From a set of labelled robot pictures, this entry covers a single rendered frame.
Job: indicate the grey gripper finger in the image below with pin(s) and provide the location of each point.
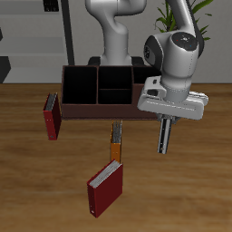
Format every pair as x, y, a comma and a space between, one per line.
176, 120
160, 116

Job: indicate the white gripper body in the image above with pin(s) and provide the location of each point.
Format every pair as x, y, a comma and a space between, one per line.
169, 107

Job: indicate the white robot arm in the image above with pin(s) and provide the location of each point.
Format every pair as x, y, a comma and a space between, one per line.
178, 60

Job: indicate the orange book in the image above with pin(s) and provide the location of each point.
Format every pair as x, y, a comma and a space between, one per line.
115, 151

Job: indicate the dark brown desk caddy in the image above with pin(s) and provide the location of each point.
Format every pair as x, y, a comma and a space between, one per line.
78, 111

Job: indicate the dark red book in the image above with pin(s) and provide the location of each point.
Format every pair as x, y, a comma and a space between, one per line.
107, 191
53, 120

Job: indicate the green pot plant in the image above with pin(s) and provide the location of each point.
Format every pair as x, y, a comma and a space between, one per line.
168, 21

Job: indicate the white shelf unit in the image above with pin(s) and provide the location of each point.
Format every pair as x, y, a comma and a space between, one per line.
30, 39

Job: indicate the black items on shelf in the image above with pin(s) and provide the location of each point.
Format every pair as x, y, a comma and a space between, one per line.
50, 5

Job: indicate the flat black base plate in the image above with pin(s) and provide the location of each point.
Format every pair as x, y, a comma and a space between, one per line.
94, 61

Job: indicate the black upright post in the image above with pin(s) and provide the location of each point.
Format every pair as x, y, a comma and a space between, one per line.
68, 33

